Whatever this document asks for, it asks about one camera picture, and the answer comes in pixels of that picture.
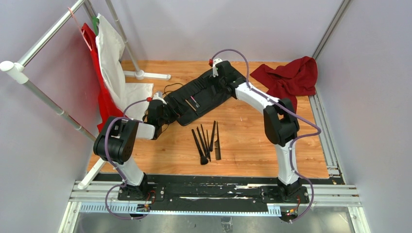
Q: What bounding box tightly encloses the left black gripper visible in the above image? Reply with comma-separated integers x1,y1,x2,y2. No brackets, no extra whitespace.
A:
159,97,190,126

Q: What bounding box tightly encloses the black makeup brush roll case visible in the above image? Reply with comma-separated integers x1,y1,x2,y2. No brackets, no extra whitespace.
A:
164,69,232,126

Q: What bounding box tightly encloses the pink handle makeup brush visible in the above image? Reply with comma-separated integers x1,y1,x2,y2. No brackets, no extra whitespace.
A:
190,96,200,108

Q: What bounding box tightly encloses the black comb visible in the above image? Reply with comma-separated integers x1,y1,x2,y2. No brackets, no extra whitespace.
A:
214,122,222,161

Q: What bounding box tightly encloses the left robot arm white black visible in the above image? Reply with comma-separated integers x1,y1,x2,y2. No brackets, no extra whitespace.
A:
93,99,183,200

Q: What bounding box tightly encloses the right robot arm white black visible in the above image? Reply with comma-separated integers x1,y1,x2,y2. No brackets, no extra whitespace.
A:
209,58,301,202

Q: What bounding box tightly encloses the thin black makeup brush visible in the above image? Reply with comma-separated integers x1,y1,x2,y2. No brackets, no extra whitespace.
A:
196,127,210,161

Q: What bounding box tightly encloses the white hanging cloth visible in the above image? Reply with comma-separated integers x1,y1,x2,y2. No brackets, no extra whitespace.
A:
95,14,154,120

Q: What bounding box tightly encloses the red hanging garment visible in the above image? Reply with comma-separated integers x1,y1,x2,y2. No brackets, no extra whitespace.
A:
81,23,123,132

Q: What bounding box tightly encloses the large black powder brush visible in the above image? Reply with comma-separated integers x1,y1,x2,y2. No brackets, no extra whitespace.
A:
191,129,208,165

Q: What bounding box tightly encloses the dark red cloth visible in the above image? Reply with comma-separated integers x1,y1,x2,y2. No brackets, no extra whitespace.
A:
250,56,318,110

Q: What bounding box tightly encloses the pink hanger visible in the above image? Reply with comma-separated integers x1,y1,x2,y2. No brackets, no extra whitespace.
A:
68,7,92,51

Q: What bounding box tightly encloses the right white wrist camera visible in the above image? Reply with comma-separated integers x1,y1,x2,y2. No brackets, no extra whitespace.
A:
210,58,223,77

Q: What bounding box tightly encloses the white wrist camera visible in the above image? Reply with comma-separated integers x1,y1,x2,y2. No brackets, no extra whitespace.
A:
152,91,167,104
210,58,223,77

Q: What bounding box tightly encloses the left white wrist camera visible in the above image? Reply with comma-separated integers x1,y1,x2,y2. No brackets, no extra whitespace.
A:
152,91,167,104

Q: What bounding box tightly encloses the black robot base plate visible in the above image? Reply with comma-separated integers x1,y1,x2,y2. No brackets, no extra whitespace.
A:
104,174,314,215

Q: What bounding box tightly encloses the aluminium rail frame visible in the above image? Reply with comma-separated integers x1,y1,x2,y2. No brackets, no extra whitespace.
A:
59,173,370,233

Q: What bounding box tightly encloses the right corner aluminium post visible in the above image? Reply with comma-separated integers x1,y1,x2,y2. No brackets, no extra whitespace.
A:
312,0,352,60

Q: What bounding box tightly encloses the silver clothes rack frame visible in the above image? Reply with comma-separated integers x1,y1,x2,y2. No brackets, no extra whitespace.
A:
0,0,172,190

